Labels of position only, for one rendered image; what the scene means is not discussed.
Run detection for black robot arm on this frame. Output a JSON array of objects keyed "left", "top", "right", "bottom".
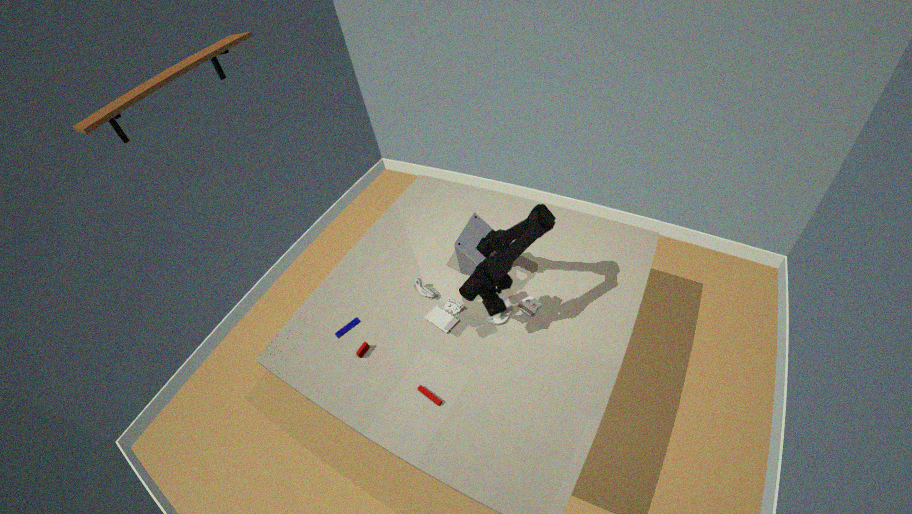
[{"left": 459, "top": 204, "right": 556, "bottom": 301}]

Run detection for blue flat bar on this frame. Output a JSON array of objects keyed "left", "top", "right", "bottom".
[{"left": 335, "top": 317, "right": 361, "bottom": 339}]

